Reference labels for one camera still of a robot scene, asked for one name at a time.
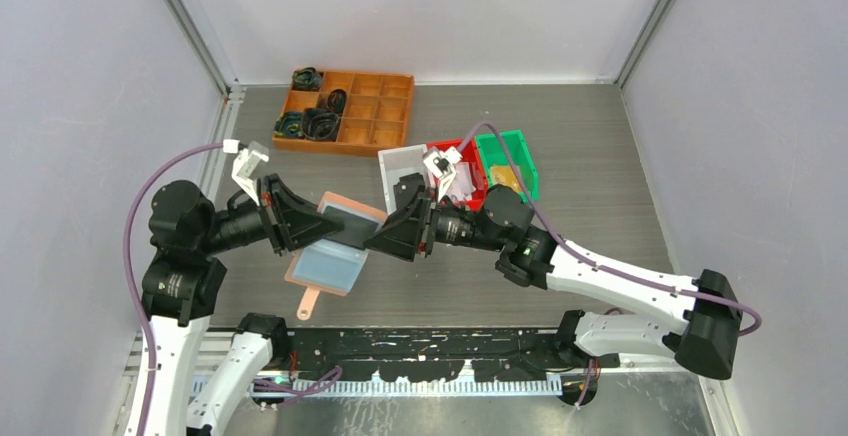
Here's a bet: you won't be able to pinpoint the green plastic bin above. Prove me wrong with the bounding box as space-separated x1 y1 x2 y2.
474 130 539 202

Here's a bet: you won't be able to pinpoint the purple cable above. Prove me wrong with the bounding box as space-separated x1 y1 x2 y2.
457 121 763 411
123 142 344 436

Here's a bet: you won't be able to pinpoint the orange compartment tray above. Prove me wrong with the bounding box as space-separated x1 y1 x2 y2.
272 67 415 157

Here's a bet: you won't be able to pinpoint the pink leather card holder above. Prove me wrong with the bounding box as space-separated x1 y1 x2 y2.
284 192 387 321

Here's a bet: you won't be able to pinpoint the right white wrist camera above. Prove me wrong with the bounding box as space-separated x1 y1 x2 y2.
423 147 462 201

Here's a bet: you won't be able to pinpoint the green black strap left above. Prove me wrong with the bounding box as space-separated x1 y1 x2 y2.
274 111 306 141

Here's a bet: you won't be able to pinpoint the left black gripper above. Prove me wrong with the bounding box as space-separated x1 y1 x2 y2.
199 170 344 251

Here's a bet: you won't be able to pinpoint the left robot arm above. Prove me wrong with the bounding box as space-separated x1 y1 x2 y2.
125 175 344 435

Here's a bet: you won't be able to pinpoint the large black strap bundle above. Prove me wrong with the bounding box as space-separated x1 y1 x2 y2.
301 108 342 143

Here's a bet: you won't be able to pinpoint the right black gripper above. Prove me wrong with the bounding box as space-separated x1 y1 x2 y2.
363 181 506 262

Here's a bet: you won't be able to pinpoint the dark grey card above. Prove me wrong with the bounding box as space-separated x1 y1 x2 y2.
323 208 383 251

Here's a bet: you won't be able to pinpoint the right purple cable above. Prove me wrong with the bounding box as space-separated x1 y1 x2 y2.
457 121 763 411

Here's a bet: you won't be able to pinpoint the clear packets in red bin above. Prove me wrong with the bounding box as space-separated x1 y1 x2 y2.
447 162 479 203

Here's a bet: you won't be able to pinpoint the black strap top compartment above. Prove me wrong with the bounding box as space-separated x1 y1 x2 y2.
292 67 325 92

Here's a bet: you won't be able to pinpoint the yellow packet in green bin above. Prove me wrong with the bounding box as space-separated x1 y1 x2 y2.
488 165 523 193

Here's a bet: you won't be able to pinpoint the white plastic bin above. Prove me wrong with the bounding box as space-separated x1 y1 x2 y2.
377 144 430 214

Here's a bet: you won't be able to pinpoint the red plastic bin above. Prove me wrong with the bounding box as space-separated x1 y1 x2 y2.
426 138 488 211

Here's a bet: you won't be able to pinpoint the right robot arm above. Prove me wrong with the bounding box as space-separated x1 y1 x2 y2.
364 174 742 380

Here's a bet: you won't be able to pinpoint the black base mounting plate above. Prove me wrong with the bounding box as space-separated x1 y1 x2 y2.
264 327 588 383

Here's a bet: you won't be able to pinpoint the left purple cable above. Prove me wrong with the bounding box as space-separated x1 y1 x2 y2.
123 142 344 436

